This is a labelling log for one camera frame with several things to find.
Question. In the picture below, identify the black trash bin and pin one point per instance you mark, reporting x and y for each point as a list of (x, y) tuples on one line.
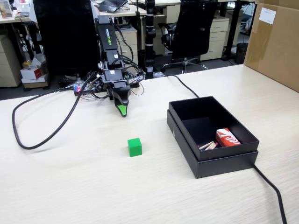
[(241, 53)]

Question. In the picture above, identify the large cardboard box white label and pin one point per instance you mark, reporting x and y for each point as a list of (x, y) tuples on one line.
[(275, 46)]

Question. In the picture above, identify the beige office desk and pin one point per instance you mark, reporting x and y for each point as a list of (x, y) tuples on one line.
[(14, 19), (130, 13)]

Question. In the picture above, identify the black cardboard box tray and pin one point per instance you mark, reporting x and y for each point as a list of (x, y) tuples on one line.
[(198, 126)]

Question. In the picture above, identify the green wooden cube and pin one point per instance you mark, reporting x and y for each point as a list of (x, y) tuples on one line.
[(134, 147)]

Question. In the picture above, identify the white red small carton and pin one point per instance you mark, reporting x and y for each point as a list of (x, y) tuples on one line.
[(30, 73)]

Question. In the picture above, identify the small brown cardboard carton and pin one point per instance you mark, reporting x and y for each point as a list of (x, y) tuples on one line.
[(35, 84)]

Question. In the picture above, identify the black office chair chrome base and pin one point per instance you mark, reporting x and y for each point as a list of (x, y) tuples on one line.
[(194, 30)]

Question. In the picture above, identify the black segmented stand pole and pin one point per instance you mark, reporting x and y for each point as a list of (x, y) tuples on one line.
[(150, 42)]

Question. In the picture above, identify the black high back office chair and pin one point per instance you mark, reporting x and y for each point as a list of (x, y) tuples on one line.
[(67, 35)]

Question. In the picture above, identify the beige drawer cabinet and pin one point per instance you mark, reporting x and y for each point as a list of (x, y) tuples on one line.
[(9, 65), (128, 44), (218, 35)]

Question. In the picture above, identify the red tipped wooden match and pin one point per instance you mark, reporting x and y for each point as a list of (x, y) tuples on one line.
[(213, 146), (206, 144), (209, 146)]

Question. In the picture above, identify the black cardboard box lid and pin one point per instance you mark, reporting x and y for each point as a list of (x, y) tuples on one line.
[(222, 166)]

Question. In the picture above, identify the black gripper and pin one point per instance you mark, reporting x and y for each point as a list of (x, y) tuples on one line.
[(113, 75)]

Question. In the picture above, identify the controller circuit board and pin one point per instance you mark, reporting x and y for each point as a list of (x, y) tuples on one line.
[(80, 88)]

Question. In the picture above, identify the desk picture frame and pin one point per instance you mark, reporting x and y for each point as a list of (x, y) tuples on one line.
[(5, 9)]

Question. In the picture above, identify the dark laptop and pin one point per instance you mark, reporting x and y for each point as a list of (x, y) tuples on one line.
[(112, 4)]

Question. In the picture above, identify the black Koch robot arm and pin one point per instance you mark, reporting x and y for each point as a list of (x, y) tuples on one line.
[(108, 35)]

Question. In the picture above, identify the red white matchbox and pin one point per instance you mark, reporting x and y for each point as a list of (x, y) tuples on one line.
[(227, 138)]

